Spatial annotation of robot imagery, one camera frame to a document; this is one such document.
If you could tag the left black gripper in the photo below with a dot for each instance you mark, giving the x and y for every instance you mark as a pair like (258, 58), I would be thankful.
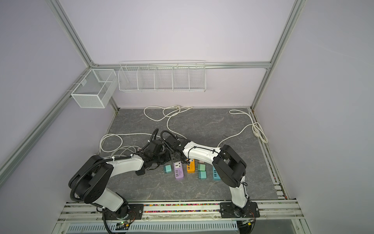
(168, 157)

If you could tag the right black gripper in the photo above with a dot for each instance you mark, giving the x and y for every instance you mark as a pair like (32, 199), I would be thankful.
(173, 157)

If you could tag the orange power strip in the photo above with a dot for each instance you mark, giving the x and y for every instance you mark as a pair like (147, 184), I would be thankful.
(191, 167)

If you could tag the purple power strip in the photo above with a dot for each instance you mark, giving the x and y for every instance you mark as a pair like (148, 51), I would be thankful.
(178, 170)

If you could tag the green plug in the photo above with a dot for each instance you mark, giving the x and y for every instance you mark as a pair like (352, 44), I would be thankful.
(201, 167)

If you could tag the teal power strip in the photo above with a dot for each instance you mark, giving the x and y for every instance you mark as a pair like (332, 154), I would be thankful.
(215, 175)

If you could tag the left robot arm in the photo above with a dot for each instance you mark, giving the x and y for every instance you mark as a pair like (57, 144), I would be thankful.
(89, 184)

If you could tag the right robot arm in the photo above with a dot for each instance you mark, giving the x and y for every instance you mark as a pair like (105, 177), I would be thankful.
(230, 167)

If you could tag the white mesh box basket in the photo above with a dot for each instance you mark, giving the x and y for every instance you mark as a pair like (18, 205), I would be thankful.
(96, 88)

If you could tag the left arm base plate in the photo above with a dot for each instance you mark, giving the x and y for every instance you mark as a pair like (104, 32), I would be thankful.
(126, 212)

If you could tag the white wire wall basket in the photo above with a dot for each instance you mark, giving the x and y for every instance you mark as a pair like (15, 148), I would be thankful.
(162, 76)

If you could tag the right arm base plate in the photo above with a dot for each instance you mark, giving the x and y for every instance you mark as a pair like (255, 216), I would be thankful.
(229, 210)

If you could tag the white vented cable duct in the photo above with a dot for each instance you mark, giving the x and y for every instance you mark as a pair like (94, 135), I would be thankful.
(152, 227)

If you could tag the aluminium front rail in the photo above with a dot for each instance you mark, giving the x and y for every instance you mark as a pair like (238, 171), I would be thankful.
(181, 211)

